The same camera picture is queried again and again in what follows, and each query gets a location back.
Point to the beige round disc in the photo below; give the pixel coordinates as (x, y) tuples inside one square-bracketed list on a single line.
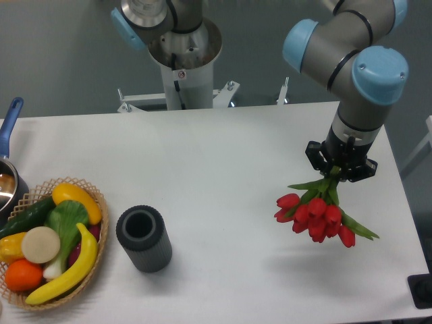
[(40, 245)]

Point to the yellow bell pepper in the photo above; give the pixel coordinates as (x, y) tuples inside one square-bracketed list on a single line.
[(11, 249)]

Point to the blue handled steel pot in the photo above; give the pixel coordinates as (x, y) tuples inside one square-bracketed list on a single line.
[(13, 187)]

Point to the yellow banana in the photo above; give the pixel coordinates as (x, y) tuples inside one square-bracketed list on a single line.
[(71, 277)]

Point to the dark grey ribbed vase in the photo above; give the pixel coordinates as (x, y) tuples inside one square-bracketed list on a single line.
[(142, 233)]

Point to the red tulip bouquet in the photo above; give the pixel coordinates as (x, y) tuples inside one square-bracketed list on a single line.
[(318, 212)]

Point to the white frame at right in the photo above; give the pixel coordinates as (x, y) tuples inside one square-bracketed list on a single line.
[(418, 154)]

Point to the green bok choy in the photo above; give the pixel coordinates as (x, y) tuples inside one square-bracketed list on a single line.
[(63, 219)]

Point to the dark red vegetable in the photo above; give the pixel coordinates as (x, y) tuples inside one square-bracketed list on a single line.
[(95, 230)]

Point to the yellow squash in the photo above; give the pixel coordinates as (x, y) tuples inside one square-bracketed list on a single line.
[(68, 191)]

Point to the green cucumber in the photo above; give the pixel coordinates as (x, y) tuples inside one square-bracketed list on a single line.
[(29, 218)]

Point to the woven wicker basket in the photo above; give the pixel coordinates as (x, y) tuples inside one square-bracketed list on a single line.
[(33, 196)]

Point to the orange fruit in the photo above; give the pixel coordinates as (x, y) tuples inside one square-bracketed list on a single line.
[(22, 275)]

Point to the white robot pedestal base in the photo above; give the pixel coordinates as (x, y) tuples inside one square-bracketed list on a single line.
[(186, 65)]

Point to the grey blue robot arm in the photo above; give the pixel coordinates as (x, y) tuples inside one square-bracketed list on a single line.
[(341, 55)]

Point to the black device at table edge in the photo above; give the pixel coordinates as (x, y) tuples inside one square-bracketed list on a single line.
[(420, 289)]

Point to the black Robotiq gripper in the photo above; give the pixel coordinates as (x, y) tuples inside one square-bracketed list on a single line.
[(348, 153)]

